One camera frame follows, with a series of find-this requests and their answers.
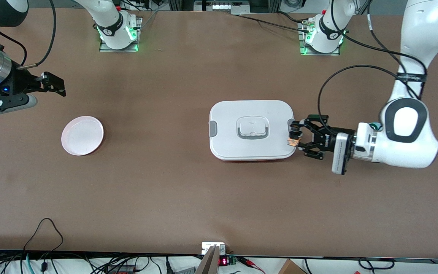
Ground aluminium bar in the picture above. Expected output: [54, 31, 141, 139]
[195, 245, 220, 274]

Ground small white box device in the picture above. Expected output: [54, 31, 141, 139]
[202, 242, 226, 255]

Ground pink round plate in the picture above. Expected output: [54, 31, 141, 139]
[61, 116, 105, 156]

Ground brown cardboard box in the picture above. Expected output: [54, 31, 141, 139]
[278, 259, 308, 274]

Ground white lunch box lid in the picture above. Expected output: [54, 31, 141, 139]
[208, 100, 297, 161]

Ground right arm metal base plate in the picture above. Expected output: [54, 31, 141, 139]
[99, 17, 143, 53]

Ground red clip leads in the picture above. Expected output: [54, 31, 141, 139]
[238, 257, 266, 273]

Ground black cable on table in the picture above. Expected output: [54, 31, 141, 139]
[236, 11, 311, 33]

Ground lunch box base container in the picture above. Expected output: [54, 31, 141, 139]
[219, 158, 286, 163]

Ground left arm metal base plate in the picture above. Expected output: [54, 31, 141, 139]
[299, 21, 341, 56]

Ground white power strip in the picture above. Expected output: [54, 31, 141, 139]
[211, 3, 243, 11]

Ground thin black looped cable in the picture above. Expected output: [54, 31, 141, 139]
[23, 218, 64, 255]

